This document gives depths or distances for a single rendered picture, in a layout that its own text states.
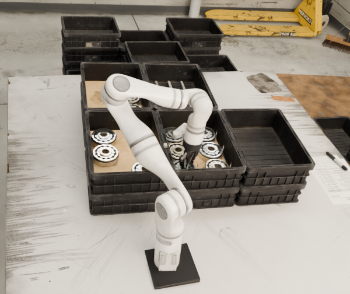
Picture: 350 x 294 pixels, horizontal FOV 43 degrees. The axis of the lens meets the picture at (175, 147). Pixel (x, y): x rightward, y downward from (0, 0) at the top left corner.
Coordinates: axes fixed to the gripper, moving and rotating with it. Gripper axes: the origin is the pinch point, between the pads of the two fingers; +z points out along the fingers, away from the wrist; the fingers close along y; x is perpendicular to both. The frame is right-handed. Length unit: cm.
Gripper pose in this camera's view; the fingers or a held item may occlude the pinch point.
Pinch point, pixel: (187, 165)
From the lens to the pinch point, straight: 180.4
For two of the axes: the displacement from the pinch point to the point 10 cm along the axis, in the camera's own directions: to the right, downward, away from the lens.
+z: -1.4, 7.6, 6.3
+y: 5.5, -4.7, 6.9
